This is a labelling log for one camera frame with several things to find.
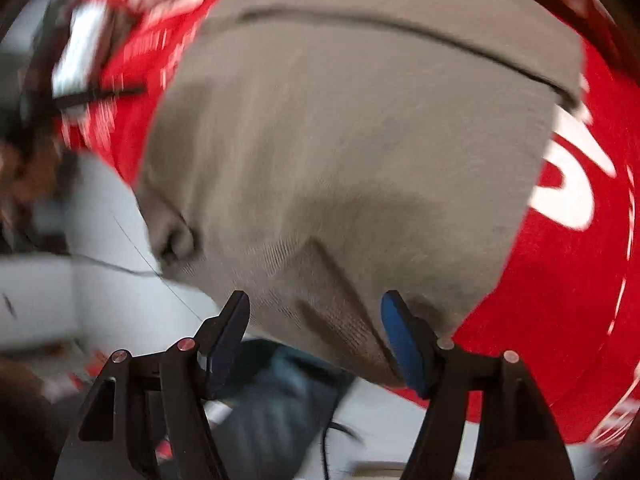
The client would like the grey knit garment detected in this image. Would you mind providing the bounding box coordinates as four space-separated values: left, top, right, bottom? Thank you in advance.
134 0 582 386

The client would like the red blanket with white print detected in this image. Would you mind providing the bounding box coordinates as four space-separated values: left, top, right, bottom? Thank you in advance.
60 0 639 443

